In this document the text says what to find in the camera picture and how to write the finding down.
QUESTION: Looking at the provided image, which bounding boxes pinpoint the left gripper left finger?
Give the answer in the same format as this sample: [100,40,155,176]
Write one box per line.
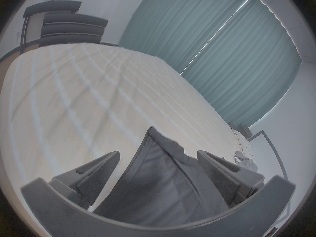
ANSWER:
[51,151,121,206]

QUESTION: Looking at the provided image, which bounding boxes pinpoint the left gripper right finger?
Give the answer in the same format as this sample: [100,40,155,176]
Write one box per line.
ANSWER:
[197,150,265,203]

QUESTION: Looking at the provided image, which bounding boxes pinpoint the black T-shirt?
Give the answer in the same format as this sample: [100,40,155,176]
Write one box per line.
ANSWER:
[94,126,230,228]

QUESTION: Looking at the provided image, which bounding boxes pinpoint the pile of clothes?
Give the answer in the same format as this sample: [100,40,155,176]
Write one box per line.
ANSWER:
[233,151,258,171]

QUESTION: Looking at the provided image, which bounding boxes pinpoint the bed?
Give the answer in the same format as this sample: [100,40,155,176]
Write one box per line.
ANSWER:
[0,43,288,207]

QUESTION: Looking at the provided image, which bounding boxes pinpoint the white printed pillow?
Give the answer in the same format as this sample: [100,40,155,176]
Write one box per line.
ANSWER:
[232,130,253,157]

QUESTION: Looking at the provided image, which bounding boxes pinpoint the grey bedside table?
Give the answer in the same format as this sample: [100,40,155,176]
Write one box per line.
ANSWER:
[228,122,252,138]

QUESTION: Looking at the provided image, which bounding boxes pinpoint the blue-green curtain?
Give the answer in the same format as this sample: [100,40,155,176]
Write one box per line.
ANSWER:
[181,0,303,128]
[118,0,250,74]

